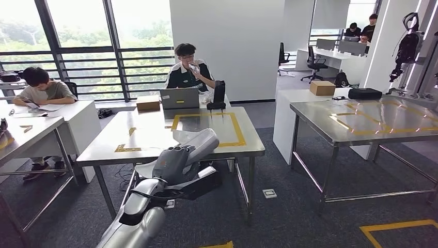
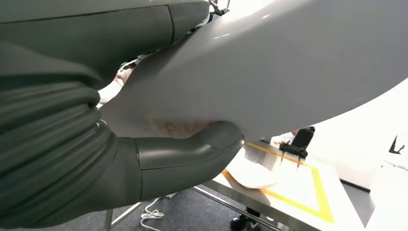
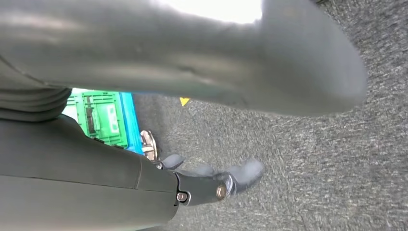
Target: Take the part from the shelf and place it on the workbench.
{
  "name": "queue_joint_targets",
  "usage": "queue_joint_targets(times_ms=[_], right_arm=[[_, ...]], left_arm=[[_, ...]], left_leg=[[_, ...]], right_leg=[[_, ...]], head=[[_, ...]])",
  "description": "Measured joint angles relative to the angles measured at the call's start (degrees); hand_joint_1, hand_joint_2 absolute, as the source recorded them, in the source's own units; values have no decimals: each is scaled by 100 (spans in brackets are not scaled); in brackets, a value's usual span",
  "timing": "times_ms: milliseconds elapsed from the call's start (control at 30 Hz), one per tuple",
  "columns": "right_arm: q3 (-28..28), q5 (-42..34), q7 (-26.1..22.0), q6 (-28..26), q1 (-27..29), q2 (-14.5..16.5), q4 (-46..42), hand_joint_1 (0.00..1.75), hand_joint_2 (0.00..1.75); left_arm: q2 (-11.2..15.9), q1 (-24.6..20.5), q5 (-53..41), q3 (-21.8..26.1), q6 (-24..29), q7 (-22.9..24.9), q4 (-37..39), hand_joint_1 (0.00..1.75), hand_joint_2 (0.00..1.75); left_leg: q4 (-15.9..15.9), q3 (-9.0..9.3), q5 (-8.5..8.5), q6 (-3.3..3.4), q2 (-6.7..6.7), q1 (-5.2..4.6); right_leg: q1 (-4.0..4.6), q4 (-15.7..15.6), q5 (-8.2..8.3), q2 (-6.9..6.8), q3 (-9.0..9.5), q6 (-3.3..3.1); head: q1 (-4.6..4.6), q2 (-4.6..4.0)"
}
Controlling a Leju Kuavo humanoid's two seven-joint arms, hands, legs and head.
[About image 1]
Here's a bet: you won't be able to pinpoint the stainless steel workbench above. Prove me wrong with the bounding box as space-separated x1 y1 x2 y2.
75 106 266 227

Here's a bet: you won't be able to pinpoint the black backpack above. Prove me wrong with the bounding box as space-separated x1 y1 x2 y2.
333 72 350 89

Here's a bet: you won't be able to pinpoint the black office chair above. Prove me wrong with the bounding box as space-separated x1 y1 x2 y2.
301 46 329 84
277 42 295 77
65 81 79 100

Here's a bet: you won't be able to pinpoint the cardboard box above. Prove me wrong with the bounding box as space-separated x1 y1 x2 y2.
309 81 336 97
136 95 161 112

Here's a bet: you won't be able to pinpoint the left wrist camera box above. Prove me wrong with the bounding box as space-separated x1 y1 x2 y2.
164 166 223 201

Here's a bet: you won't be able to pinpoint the black robot on lift stand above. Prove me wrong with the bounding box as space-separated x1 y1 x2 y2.
389 12 438 101

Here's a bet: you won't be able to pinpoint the white office desk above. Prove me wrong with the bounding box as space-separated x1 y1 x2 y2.
295 38 367 85

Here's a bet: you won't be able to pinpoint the dark window railing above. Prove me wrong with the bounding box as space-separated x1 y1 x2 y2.
0 46 176 102

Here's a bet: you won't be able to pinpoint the black hard case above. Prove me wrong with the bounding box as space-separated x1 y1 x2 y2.
348 88 383 101

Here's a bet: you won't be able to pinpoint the black upright device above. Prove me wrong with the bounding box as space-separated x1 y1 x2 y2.
207 80 227 119

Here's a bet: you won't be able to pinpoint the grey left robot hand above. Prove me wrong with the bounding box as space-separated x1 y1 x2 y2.
152 145 201 186

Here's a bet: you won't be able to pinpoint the clear plastic bag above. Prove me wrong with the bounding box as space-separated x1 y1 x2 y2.
199 91 215 105

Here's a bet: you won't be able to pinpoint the grey laptop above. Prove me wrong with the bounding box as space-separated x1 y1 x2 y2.
160 88 200 110

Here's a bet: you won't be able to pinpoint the white papers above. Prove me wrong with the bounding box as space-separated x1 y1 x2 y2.
24 102 66 112

